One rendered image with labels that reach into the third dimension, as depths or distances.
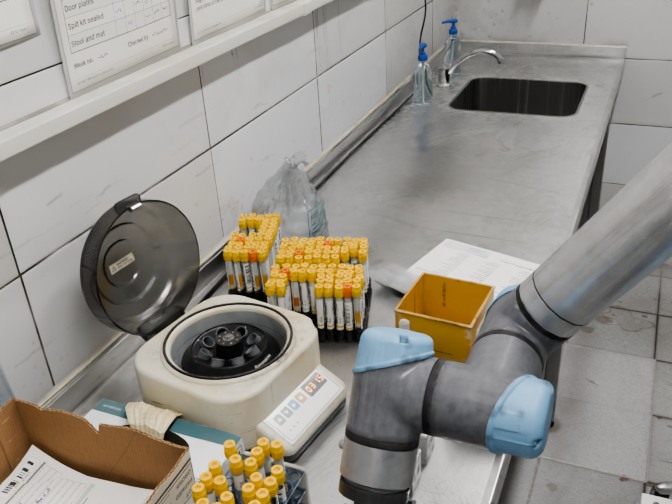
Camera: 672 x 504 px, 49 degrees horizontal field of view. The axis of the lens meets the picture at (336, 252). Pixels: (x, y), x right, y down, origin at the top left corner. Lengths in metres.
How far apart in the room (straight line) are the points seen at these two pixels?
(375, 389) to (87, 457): 0.48
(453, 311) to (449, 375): 0.63
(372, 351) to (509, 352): 0.13
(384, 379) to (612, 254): 0.24
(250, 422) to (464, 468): 0.31
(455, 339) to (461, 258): 0.36
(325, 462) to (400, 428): 0.38
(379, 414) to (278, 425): 0.39
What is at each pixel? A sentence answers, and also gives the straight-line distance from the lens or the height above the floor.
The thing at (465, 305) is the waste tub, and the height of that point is 0.93.
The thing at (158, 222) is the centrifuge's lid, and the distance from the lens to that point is 1.26.
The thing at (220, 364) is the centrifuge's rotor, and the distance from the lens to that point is 1.12.
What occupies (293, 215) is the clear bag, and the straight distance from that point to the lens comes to 1.53.
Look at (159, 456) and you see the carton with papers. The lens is 0.98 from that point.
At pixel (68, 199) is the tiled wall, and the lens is 1.19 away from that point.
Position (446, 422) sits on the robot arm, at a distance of 0.70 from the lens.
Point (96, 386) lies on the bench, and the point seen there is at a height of 0.88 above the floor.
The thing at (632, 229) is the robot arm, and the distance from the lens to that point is 0.70.
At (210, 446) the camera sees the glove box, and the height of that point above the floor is 0.94.
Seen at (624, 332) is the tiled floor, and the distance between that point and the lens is 2.96.
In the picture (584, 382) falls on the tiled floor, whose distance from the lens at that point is 2.68.
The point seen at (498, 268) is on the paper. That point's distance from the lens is 1.51.
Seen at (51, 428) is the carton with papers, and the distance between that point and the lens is 1.08.
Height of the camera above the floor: 1.65
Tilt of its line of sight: 29 degrees down
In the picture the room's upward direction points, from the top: 4 degrees counter-clockwise
